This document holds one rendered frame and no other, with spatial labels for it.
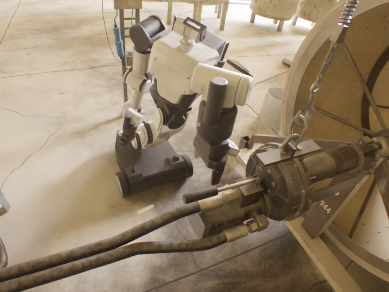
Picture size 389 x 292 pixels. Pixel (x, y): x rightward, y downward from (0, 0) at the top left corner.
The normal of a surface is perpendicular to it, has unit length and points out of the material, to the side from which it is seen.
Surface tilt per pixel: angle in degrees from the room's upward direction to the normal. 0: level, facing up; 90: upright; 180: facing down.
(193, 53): 15
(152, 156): 0
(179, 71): 99
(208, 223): 0
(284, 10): 90
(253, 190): 0
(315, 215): 90
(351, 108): 62
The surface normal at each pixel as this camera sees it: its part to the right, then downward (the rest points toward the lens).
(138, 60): -0.49, 0.64
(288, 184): -0.46, 0.06
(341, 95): 0.42, 0.40
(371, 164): -0.91, 0.19
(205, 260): 0.11, -0.75
